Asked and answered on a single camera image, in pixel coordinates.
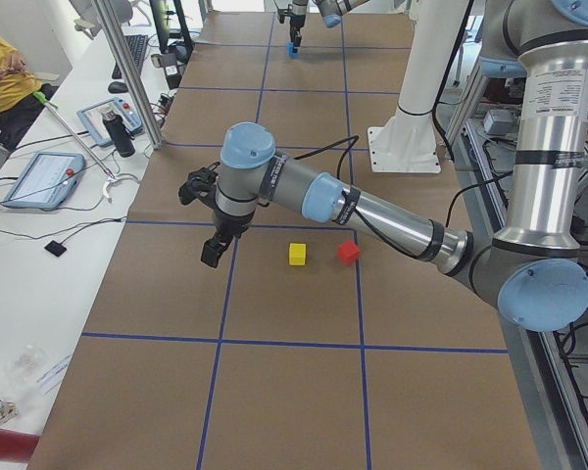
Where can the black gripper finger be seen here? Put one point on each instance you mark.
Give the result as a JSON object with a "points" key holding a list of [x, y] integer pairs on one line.
{"points": [[295, 37]]}

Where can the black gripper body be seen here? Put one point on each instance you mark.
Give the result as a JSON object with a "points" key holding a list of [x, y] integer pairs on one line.
{"points": [[294, 23], [230, 224]]}

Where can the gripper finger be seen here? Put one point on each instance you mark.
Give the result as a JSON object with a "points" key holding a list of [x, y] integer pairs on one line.
{"points": [[212, 251]]}

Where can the blue wooden block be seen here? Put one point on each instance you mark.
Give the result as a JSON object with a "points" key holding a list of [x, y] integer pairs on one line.
{"points": [[292, 50]]}

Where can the red wooden block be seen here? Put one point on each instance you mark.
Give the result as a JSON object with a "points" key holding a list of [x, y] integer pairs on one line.
{"points": [[348, 252]]}

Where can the yellow wooden block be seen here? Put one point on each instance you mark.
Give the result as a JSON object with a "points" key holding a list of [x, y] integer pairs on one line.
{"points": [[297, 254]]}

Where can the black water bottle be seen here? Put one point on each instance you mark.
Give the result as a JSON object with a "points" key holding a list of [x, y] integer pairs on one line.
{"points": [[117, 132]]}

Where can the small black square pad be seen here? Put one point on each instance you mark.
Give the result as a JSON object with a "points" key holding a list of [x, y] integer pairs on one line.
{"points": [[55, 248]]}

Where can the black keyboard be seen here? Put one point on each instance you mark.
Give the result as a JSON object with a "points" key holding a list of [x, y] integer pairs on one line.
{"points": [[137, 45]]}

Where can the far teach pendant tablet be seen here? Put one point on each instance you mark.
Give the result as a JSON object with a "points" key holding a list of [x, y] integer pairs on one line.
{"points": [[93, 119]]}

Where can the teach pendant tablet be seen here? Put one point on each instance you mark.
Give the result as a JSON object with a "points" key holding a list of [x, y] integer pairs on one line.
{"points": [[93, 119], [47, 180]]}

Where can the near teach pendant tablet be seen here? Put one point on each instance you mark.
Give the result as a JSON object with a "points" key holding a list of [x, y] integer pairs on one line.
{"points": [[47, 180]]}

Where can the black computer mouse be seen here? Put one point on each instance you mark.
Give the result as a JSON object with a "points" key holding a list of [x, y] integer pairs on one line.
{"points": [[117, 87]]}

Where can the reacher grabber stick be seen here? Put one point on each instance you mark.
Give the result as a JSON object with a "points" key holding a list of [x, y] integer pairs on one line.
{"points": [[111, 177]]}

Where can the clear plastic bag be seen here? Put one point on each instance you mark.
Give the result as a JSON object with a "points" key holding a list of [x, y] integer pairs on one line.
{"points": [[24, 368]]}

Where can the person in yellow shirt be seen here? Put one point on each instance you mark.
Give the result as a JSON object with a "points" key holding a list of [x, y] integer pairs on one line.
{"points": [[19, 109]]}

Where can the red cylinder object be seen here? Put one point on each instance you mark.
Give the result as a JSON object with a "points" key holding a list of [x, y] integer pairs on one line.
{"points": [[17, 447]]}

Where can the aluminium frame post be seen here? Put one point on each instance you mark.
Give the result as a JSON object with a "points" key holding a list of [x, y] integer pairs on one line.
{"points": [[131, 76]]}

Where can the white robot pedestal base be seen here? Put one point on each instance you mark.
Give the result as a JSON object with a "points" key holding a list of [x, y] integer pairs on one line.
{"points": [[406, 143]]}

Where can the aluminium side frame rail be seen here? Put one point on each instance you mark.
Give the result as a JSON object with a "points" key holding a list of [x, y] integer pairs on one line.
{"points": [[543, 301]]}

